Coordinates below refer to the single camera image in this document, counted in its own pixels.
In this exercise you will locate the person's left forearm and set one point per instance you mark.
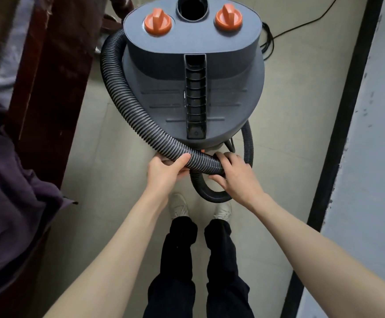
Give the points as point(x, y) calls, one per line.
point(103, 264)

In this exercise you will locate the person's left hand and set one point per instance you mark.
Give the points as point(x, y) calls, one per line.
point(164, 177)

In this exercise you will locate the person's right hand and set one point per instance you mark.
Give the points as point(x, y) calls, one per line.
point(242, 180)

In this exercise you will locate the person's right forearm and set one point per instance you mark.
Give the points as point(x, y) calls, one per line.
point(328, 261)

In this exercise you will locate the grey vacuum cleaner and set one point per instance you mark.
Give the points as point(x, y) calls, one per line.
point(195, 62)

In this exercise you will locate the dark purple cloth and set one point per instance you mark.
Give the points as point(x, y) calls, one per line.
point(10, 202)

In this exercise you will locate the red wooden bed frame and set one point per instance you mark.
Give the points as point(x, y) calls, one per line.
point(50, 89)

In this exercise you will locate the black baseboard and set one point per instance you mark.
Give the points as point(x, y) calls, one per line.
point(344, 112)

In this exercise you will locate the person's right shoe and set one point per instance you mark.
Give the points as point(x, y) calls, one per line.
point(224, 211)

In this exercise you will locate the black trousers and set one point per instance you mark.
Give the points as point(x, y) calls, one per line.
point(192, 271)

